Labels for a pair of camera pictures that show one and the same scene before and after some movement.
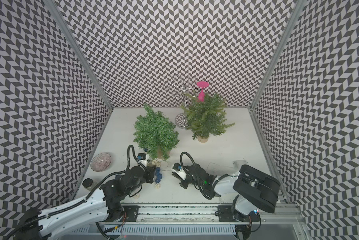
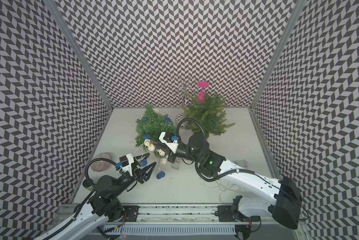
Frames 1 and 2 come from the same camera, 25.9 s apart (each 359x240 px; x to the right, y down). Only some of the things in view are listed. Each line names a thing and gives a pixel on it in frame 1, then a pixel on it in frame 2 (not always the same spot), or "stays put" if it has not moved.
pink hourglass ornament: (202, 84) stays put
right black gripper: (183, 184) -> (162, 146)
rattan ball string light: (158, 178) -> (151, 146)
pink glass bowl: (100, 162) stays put
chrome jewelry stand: (178, 86) stays put
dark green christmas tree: (155, 132) stays put
